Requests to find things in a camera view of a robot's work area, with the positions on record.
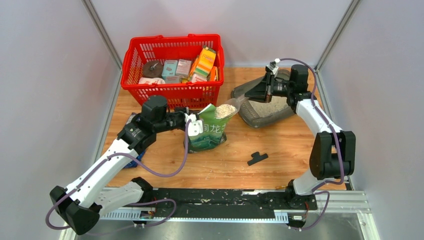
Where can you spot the brown round lid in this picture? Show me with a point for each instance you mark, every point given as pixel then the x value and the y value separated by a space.
pixel 152 69

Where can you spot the pink grey small box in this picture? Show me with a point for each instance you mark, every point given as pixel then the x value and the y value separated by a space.
pixel 183 67

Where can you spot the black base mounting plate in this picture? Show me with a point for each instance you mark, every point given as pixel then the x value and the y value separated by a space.
pixel 206 203

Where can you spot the red plastic shopping basket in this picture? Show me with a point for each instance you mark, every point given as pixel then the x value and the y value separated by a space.
pixel 178 90

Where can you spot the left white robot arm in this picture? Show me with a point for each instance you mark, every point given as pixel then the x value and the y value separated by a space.
pixel 81 204

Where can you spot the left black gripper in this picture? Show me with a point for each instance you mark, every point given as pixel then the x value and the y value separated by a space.
pixel 182 114

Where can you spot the green cat litter bag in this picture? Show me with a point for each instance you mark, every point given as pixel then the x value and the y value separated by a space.
pixel 213 131

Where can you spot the teal small box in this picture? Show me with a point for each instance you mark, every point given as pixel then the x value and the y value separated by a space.
pixel 169 68

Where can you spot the orange packet in basket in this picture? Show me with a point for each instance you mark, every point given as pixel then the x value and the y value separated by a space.
pixel 214 74

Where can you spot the blue silver snack bag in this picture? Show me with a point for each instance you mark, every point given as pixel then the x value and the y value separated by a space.
pixel 133 164

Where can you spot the white pink sponge pack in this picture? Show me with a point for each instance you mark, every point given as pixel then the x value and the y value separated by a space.
pixel 151 81

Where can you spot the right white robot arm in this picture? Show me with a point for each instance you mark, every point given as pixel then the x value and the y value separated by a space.
pixel 332 156

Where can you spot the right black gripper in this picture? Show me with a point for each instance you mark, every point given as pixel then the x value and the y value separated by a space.
pixel 260 93

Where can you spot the grey litter box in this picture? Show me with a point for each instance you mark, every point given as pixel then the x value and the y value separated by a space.
pixel 259 115

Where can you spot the colourful sponge pack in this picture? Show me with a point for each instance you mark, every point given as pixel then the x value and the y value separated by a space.
pixel 205 61

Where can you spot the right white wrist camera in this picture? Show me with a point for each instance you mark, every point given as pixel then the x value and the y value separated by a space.
pixel 272 68

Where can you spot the clear plastic scoop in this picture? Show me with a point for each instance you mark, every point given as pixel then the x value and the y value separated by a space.
pixel 229 108

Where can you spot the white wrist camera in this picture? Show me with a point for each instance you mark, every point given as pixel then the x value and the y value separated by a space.
pixel 272 68
pixel 195 125

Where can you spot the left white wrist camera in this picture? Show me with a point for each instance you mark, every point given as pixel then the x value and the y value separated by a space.
pixel 195 125

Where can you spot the black bag clip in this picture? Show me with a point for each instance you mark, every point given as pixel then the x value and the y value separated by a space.
pixel 257 157

